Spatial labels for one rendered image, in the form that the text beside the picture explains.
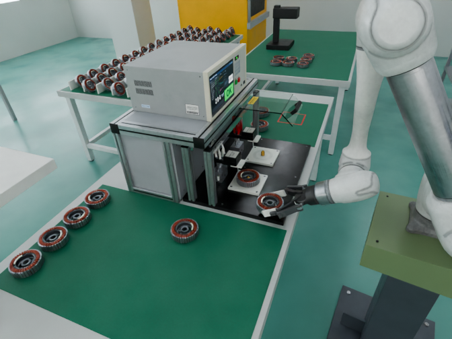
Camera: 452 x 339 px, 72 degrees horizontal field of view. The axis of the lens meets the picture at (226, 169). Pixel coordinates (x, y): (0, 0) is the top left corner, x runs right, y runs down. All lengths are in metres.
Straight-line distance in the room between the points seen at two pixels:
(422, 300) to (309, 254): 0.90
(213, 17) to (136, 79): 3.79
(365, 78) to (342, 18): 5.57
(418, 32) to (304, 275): 1.65
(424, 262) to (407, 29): 0.73
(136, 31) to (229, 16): 1.39
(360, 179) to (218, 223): 0.58
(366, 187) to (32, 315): 1.17
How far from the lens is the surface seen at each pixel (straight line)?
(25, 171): 1.05
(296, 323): 1.95
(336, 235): 2.39
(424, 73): 0.84
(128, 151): 1.45
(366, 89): 1.01
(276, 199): 1.32
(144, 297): 1.17
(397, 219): 1.32
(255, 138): 1.63
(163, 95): 1.36
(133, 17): 5.22
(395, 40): 0.74
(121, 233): 1.39
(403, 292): 1.51
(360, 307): 2.06
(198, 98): 1.28
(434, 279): 1.24
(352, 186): 1.14
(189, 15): 5.29
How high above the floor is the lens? 1.69
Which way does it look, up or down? 35 degrees down
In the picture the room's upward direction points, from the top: 3 degrees counter-clockwise
